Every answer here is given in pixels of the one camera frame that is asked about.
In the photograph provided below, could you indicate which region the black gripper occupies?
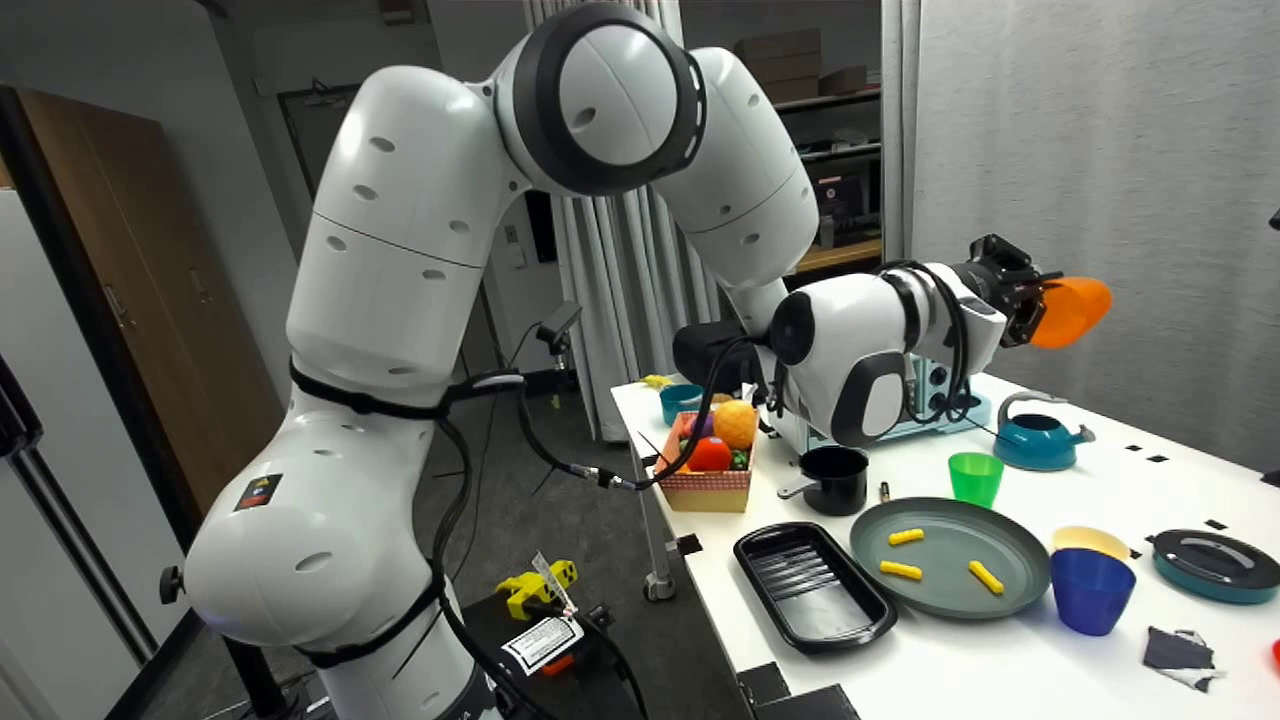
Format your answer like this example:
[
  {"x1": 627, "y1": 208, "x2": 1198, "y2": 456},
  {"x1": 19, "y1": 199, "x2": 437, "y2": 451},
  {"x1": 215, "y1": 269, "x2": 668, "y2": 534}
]
[{"x1": 962, "y1": 231, "x2": 1071, "y2": 352}]

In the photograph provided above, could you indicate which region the green plastic cup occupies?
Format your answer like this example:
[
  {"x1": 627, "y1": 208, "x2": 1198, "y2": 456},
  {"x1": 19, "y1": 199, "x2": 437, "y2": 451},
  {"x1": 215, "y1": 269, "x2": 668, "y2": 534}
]
[{"x1": 945, "y1": 447, "x2": 1006, "y2": 513}]

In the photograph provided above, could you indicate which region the yellow plastic cup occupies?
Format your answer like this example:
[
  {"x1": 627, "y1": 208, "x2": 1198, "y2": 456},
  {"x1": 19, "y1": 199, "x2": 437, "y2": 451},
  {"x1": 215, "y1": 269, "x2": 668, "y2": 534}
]
[{"x1": 1048, "y1": 526, "x2": 1135, "y2": 565}]

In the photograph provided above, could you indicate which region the blue plastic cup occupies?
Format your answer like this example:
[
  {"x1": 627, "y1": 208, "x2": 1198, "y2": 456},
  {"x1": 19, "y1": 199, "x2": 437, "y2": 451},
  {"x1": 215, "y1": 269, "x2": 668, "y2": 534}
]
[{"x1": 1048, "y1": 546, "x2": 1140, "y2": 636}]

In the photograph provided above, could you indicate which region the light blue toaster oven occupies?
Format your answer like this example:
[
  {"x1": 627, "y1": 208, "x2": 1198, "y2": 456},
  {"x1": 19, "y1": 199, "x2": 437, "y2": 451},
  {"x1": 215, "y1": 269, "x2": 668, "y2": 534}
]
[{"x1": 762, "y1": 347, "x2": 998, "y2": 461}]

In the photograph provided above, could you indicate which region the teal toy kettle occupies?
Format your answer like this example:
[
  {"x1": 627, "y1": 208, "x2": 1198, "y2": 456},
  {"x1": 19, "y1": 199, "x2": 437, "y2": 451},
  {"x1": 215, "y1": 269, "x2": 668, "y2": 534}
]
[{"x1": 991, "y1": 391, "x2": 1099, "y2": 478}]

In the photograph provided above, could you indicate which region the wooden desk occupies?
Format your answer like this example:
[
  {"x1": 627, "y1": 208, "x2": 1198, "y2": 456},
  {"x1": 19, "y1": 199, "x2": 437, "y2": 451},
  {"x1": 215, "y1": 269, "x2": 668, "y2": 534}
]
[{"x1": 797, "y1": 236, "x2": 889, "y2": 281}]

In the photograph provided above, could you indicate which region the dark frying pan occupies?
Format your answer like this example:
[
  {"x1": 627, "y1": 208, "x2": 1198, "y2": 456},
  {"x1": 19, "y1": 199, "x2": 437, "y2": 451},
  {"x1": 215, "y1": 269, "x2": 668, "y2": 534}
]
[{"x1": 849, "y1": 495, "x2": 1052, "y2": 625}]

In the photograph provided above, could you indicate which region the black metal shelf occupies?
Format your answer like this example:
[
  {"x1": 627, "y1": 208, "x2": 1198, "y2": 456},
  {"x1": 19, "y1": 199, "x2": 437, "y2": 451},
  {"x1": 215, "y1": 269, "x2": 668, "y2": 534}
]
[{"x1": 770, "y1": 76, "x2": 889, "y2": 271}]

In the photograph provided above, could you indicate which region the black toy pot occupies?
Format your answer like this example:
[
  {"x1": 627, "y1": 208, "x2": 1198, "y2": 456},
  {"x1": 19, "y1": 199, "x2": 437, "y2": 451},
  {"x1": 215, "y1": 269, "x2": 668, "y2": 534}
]
[{"x1": 775, "y1": 443, "x2": 873, "y2": 522}]

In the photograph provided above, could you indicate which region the teal pan with dark lid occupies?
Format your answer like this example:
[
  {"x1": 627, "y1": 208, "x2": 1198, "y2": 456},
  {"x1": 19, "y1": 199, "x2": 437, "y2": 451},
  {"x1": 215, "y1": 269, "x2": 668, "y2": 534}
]
[{"x1": 1145, "y1": 526, "x2": 1280, "y2": 608}]

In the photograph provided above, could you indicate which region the orange plush pineapple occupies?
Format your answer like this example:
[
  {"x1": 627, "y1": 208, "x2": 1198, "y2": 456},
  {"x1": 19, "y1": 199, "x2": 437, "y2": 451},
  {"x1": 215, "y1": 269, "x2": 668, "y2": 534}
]
[{"x1": 708, "y1": 396, "x2": 762, "y2": 451}]

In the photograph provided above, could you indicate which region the black bag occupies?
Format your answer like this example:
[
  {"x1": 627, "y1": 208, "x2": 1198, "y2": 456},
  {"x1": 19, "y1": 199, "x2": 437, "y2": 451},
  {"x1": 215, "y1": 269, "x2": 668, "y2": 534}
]
[{"x1": 671, "y1": 318, "x2": 775, "y2": 396}]

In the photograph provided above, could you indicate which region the cardboard box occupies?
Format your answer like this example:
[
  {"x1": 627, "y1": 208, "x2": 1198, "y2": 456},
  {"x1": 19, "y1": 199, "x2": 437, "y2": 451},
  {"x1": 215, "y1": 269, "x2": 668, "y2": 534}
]
[{"x1": 745, "y1": 28, "x2": 827, "y2": 108}]

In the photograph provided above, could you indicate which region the black grill tray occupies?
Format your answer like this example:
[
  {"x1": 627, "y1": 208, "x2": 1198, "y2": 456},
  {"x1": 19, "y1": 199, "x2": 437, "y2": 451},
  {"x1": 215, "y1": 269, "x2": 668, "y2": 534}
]
[{"x1": 726, "y1": 522, "x2": 901, "y2": 657}]

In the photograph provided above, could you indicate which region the red plush tomato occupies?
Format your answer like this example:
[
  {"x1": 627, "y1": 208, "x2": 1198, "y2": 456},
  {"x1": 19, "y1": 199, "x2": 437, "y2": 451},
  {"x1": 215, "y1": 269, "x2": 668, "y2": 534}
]
[{"x1": 684, "y1": 434, "x2": 734, "y2": 478}]

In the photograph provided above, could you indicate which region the teal toy pot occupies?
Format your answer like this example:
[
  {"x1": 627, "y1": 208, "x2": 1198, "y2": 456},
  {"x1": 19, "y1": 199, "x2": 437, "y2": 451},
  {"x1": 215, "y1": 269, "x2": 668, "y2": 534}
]
[{"x1": 656, "y1": 379, "x2": 708, "y2": 429}]

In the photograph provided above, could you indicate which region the red checkered fruit basket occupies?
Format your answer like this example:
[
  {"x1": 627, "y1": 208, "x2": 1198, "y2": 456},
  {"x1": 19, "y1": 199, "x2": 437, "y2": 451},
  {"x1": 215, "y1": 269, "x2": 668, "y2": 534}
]
[{"x1": 651, "y1": 409, "x2": 761, "y2": 517}]

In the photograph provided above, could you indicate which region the yellow black tool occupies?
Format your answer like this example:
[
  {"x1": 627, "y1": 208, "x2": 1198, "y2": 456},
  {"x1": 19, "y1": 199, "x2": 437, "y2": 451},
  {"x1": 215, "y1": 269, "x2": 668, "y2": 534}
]
[{"x1": 492, "y1": 556, "x2": 584, "y2": 625}]

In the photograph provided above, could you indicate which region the black box white label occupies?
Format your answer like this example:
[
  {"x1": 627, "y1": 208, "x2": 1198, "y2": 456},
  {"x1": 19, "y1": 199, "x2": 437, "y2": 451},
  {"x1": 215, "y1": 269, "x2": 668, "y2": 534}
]
[{"x1": 497, "y1": 611, "x2": 593, "y2": 684}]

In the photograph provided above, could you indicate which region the brown wooden door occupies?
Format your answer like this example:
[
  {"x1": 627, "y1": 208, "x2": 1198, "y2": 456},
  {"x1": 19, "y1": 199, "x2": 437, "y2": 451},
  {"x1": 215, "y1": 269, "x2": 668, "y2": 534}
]
[{"x1": 14, "y1": 90, "x2": 293, "y2": 513}]

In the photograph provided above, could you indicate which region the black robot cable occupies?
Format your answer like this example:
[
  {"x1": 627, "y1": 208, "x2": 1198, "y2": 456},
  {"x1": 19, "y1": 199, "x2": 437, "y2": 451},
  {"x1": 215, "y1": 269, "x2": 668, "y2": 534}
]
[{"x1": 513, "y1": 374, "x2": 725, "y2": 495}]

